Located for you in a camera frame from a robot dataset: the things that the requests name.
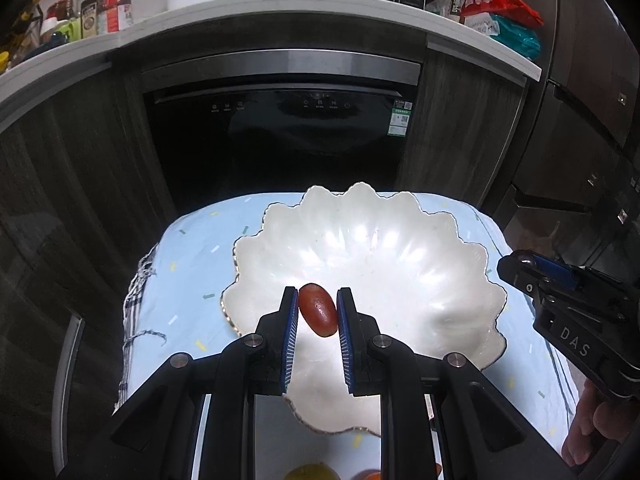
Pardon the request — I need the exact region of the person's right hand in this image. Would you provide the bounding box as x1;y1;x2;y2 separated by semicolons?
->
561;374;640;471

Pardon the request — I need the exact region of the red-lidded jar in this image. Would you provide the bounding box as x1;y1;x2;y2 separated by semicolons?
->
46;0;76;22

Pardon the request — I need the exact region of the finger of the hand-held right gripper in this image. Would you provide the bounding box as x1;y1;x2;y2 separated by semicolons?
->
496;249;585;311

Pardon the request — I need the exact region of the white scalloped bowl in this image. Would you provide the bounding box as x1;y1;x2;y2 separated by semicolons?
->
220;182;508;436

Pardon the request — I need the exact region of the black wire bottle rack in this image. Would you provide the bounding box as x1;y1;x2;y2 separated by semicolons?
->
0;0;48;68

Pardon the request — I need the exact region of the green plastic container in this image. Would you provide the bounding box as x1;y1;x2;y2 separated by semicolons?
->
52;19;84;44

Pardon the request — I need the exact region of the yellow-green round fruit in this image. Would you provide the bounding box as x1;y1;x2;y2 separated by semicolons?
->
285;464;341;480

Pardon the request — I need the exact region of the red plastic bag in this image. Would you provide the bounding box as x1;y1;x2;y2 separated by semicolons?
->
460;0;544;29

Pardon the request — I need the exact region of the teal plastic bag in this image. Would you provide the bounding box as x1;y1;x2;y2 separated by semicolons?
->
492;15;543;59

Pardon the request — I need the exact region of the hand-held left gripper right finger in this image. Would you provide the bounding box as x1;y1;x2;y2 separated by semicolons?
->
336;287;581;480

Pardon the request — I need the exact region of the red cherry tomato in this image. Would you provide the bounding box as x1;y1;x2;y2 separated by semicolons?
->
298;283;337;337

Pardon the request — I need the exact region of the light blue tablecloth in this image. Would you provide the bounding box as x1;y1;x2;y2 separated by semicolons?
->
116;191;583;480

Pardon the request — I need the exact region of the dark steel refrigerator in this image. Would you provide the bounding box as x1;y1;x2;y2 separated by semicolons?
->
520;0;640;273

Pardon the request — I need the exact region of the dark wood kitchen cabinet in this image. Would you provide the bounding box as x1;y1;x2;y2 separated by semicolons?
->
0;25;532;466

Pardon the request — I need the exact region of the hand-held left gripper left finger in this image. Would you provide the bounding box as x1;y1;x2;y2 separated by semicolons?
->
59;286;301;480

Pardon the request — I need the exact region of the black built-in dishwasher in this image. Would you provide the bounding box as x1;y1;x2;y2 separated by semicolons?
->
140;49;423;223

